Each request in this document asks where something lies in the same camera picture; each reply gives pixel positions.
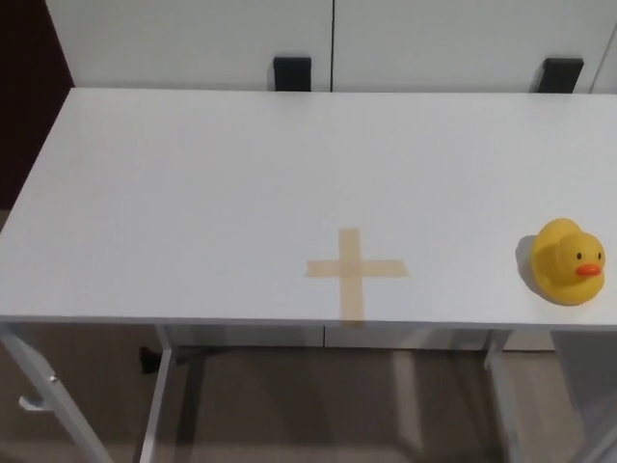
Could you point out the black bracket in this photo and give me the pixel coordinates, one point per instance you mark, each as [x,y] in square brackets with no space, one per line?
[291,73]
[561,74]

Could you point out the yellow rubber duck toy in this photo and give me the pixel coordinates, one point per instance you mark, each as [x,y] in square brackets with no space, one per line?
[561,260]

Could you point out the white desk leg with hook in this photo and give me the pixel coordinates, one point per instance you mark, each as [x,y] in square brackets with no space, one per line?
[53,393]

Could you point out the long beige tape strip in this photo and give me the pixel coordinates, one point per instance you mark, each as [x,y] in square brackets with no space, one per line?
[351,299]

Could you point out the white partition panel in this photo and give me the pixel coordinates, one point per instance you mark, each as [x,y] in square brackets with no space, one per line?
[443,38]
[183,38]

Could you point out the short beige tape strip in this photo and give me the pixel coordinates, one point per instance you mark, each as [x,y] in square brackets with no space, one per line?
[323,269]

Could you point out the white desk apron rail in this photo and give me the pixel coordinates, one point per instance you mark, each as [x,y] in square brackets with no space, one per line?
[250,335]

